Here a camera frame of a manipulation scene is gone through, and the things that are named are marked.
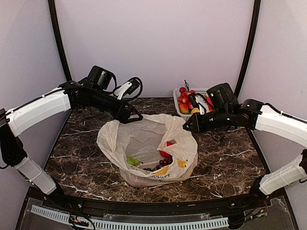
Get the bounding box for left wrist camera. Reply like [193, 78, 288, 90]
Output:
[113, 77, 143, 101]

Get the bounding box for left black frame post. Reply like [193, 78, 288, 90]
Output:
[48, 0, 72, 81]

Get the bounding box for green toy pear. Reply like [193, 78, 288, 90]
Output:
[126, 157, 140, 167]

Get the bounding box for white slotted cable duct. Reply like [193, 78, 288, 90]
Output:
[31, 205, 229, 230]

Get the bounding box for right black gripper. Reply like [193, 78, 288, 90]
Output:
[183, 106, 232, 133]

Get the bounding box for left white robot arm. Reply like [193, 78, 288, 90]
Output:
[0, 66, 143, 209]

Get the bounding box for white plastic basket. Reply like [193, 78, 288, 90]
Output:
[173, 87, 213, 120]

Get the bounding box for red yellow toy mango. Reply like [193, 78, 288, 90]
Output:
[178, 103, 189, 115]

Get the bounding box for purple toy grapes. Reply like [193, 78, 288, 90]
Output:
[144, 158, 173, 172]

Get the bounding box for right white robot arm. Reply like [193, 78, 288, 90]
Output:
[183, 83, 307, 208]

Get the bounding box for right black frame post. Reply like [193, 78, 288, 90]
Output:
[234, 0, 261, 97]

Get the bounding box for black front rail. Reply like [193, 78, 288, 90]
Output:
[44, 194, 271, 217]

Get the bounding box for banana print plastic bag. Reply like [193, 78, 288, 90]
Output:
[96, 114, 198, 187]

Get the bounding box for red toy apple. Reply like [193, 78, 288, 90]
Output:
[159, 141, 174, 159]

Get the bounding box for black frame post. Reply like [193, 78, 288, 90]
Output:
[48, 0, 72, 81]
[234, 0, 261, 97]

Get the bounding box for red cherry bunch toy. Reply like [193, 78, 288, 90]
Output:
[177, 80, 196, 112]

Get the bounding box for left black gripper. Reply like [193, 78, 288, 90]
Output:
[90, 88, 144, 124]

